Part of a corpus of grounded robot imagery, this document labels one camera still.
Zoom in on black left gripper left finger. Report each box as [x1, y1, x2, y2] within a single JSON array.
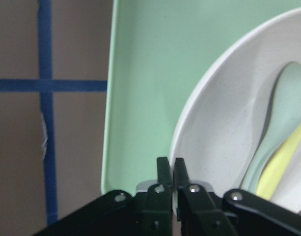
[[36, 157, 172, 236]]

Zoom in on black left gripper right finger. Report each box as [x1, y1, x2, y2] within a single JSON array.
[[173, 158, 301, 236]]

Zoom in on yellow plastic fork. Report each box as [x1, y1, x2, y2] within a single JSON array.
[[256, 123, 301, 200]]

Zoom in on pale green plastic spoon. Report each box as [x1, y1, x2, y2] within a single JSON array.
[[241, 62, 301, 194]]

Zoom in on mint green tray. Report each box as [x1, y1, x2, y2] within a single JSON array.
[[101, 0, 301, 194]]

